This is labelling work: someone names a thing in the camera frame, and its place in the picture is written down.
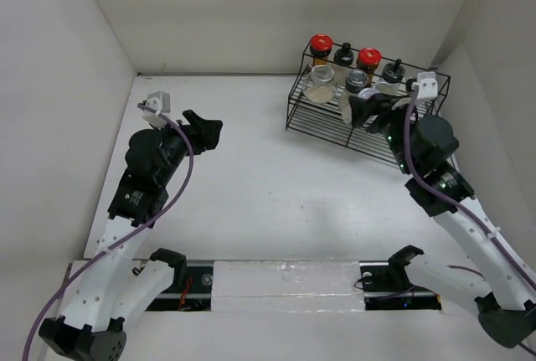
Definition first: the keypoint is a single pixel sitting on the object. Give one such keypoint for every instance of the black knob cap salt bottle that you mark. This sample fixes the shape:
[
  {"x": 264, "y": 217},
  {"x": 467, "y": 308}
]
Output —
[{"x": 392, "y": 75}]

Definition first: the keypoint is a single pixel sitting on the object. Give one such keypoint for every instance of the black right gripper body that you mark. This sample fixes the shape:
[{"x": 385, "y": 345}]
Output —
[{"x": 395, "y": 140}]

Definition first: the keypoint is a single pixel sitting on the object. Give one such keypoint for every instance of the dark sauce jar red lid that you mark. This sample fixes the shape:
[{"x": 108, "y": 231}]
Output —
[{"x": 320, "y": 48}]

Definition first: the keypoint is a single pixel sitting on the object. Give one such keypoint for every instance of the black wire rack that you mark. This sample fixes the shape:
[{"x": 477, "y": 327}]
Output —
[{"x": 324, "y": 121}]

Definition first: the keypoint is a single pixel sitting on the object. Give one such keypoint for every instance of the orange label jar red lid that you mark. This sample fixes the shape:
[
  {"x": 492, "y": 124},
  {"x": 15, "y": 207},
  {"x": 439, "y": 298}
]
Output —
[{"x": 368, "y": 61}]

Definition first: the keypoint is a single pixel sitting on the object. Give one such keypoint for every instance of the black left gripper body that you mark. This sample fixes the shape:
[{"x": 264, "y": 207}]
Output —
[{"x": 177, "y": 147}]

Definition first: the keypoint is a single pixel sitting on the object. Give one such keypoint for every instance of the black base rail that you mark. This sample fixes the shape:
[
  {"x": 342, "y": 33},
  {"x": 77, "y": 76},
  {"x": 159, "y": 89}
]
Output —
[{"x": 290, "y": 286}]

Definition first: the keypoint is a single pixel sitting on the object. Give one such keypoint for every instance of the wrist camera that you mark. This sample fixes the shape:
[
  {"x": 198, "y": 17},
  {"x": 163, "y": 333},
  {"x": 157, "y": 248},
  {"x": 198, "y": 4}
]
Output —
[
  {"x": 423, "y": 87},
  {"x": 155, "y": 104}
]

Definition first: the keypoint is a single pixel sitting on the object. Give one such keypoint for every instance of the round glass jar metal rim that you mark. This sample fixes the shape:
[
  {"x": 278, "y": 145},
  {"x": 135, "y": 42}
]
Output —
[{"x": 319, "y": 87}]

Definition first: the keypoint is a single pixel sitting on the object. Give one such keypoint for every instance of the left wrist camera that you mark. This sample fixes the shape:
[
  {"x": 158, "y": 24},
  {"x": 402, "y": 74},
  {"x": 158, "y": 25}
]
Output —
[{"x": 155, "y": 104}]

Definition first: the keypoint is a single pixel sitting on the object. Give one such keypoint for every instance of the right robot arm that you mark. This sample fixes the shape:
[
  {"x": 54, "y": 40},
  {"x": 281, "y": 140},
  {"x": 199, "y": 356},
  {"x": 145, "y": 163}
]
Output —
[{"x": 503, "y": 298}]

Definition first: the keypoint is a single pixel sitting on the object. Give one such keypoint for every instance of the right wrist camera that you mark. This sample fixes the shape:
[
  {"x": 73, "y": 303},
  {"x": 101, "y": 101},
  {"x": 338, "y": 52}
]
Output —
[{"x": 423, "y": 87}]

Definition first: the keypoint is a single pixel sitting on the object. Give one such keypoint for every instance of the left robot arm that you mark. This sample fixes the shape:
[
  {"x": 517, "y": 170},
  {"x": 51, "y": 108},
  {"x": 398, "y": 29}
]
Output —
[{"x": 109, "y": 298}]

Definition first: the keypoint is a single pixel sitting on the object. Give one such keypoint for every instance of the black pump cap salt bottle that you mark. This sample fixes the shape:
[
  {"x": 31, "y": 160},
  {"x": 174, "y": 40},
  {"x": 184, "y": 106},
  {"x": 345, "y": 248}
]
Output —
[{"x": 343, "y": 59}]

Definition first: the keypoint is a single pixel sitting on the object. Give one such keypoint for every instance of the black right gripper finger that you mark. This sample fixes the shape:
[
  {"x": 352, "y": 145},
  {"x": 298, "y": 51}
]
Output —
[
  {"x": 358, "y": 107},
  {"x": 383, "y": 115}
]

